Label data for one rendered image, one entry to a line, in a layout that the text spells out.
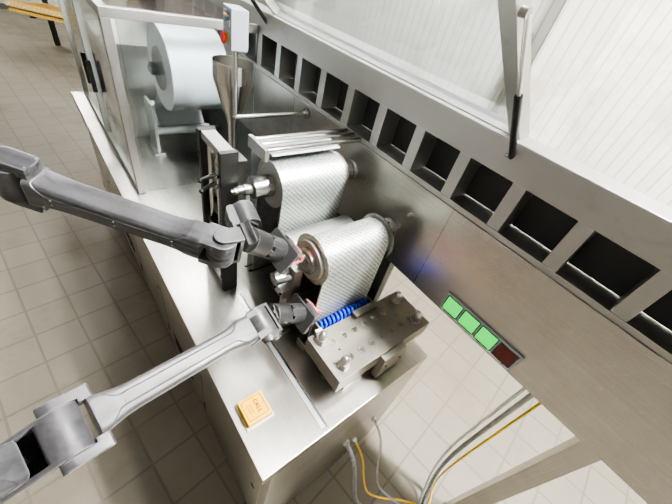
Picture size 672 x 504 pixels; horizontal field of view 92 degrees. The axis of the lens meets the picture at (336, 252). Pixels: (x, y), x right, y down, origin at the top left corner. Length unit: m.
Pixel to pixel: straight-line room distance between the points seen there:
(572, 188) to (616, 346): 0.34
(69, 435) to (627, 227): 0.99
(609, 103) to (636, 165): 0.46
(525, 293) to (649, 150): 2.23
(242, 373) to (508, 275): 0.79
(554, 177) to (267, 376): 0.90
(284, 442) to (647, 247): 0.91
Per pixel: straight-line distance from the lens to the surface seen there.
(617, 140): 3.04
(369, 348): 1.02
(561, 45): 2.84
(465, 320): 1.02
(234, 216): 0.73
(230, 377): 1.07
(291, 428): 1.02
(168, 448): 1.97
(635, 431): 1.00
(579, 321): 0.90
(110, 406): 0.68
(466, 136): 0.89
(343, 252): 0.87
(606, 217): 0.81
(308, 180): 0.98
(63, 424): 0.68
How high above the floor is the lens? 1.86
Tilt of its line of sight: 41 degrees down
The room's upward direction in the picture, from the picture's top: 16 degrees clockwise
